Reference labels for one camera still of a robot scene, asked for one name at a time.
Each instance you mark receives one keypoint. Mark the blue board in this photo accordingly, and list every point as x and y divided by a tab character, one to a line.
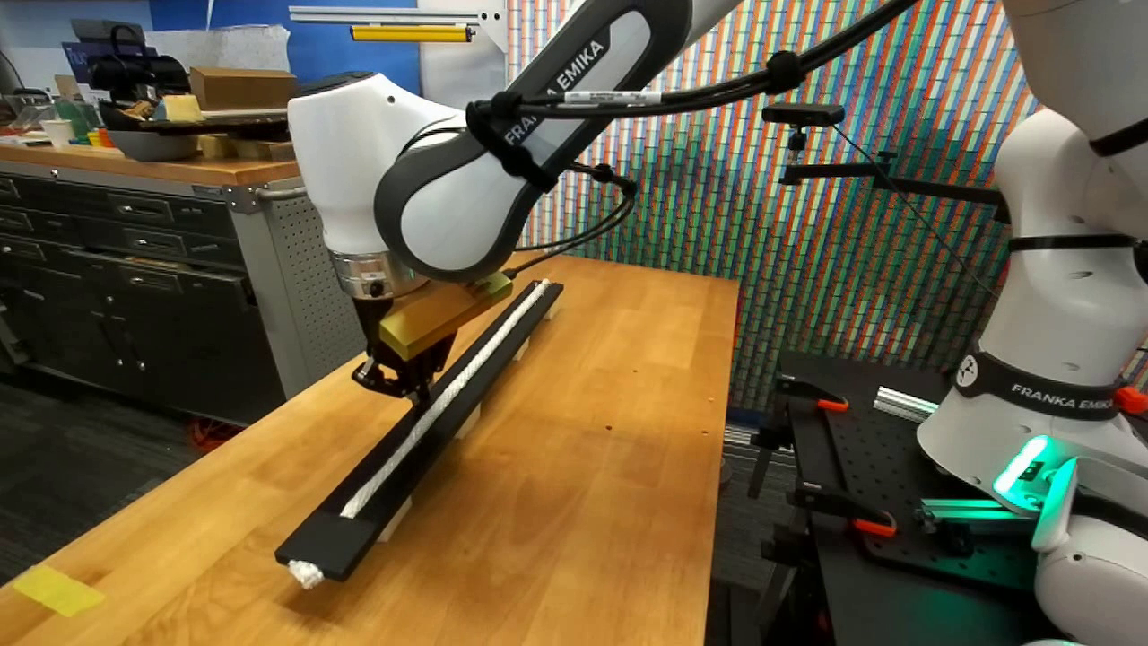
323	54

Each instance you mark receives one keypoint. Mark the yellow tape patch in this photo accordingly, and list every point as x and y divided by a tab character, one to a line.
57	593

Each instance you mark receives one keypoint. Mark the brown wooden box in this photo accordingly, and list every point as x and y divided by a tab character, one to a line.
244	91

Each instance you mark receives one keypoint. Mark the white bar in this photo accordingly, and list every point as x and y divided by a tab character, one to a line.
397	14

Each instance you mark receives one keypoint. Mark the long black grooved rail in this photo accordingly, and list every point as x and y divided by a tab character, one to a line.
361	539

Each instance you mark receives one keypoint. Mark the yellow bar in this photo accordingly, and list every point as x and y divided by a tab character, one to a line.
406	34

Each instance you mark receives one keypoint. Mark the green-lit aluminium extrusion bar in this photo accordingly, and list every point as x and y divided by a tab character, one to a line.
969	510

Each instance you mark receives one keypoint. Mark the short aluminium extrusion bar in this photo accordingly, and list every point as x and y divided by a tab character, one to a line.
907	404

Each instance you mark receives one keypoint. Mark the black perforated breadboard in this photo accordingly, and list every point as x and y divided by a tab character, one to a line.
864	599

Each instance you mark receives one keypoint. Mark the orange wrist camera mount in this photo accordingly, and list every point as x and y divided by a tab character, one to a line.
431	316

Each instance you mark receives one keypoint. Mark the grey metal tool cabinet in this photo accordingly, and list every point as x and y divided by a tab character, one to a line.
120	301

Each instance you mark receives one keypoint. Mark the black exterior camera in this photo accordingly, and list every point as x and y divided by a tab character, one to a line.
800	118

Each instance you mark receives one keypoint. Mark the pale foam block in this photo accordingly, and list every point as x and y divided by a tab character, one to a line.
181	111

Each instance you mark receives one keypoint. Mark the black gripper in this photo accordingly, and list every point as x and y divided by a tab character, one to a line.
406	345

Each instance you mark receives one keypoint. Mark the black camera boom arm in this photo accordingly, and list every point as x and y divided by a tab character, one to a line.
934	186

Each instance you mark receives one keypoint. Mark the black equipment pile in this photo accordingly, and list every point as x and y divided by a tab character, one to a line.
132	66

